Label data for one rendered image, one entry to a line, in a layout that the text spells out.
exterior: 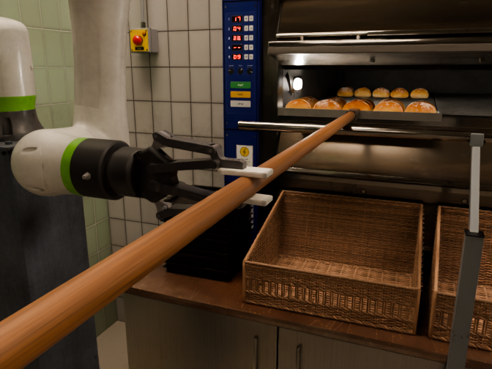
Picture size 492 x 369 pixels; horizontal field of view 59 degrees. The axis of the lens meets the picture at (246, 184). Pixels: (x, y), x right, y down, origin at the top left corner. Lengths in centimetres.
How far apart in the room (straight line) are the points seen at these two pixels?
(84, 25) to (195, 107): 121
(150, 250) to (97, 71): 49
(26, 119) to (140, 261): 73
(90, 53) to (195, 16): 120
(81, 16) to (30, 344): 61
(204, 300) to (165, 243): 117
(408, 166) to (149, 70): 118
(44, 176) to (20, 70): 37
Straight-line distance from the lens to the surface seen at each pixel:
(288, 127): 143
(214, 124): 194
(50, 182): 73
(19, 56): 105
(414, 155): 177
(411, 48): 159
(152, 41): 202
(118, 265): 35
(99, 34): 81
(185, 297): 158
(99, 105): 82
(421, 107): 157
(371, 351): 144
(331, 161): 179
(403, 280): 175
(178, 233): 41
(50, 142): 74
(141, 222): 226
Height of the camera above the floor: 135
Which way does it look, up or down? 15 degrees down
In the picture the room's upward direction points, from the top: straight up
